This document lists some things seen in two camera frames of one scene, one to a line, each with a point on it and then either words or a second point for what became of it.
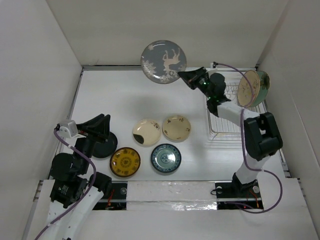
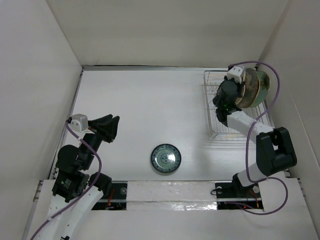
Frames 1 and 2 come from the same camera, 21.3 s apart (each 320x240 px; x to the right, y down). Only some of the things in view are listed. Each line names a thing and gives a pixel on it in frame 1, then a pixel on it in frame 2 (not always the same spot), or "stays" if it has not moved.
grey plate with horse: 161,61 to 243,78
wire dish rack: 219,129 stays
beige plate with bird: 244,89 stays
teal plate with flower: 265,83 stays
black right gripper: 191,77 to 239,85
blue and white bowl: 166,158 stays
